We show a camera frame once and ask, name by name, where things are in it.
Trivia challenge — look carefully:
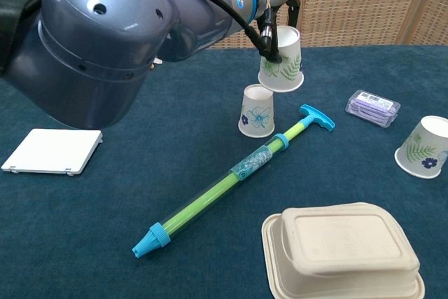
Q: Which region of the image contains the white floral paper cup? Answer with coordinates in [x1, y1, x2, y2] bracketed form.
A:
[237, 83, 276, 139]
[394, 115, 448, 180]
[258, 25, 305, 93]

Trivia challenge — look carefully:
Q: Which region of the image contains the woven bamboo folding screen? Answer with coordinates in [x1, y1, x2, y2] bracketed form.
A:
[132, 0, 448, 50]

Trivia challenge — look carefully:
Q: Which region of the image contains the clear purple plastic box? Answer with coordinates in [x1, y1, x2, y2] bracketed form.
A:
[344, 89, 402, 129]

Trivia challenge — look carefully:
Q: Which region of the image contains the green blue water pump toy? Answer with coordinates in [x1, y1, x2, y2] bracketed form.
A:
[132, 104, 336, 260]

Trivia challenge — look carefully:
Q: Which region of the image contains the beige pulp food container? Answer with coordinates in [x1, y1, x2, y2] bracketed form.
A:
[261, 202, 426, 299]

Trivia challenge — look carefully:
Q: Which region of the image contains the white flat square box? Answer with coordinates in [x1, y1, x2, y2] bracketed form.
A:
[1, 128, 104, 176]

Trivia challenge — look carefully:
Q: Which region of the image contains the blue felt table cover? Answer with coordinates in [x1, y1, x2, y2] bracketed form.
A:
[0, 45, 448, 299]

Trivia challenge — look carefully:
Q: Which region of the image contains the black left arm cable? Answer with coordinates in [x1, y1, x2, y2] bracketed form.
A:
[131, 0, 284, 64]

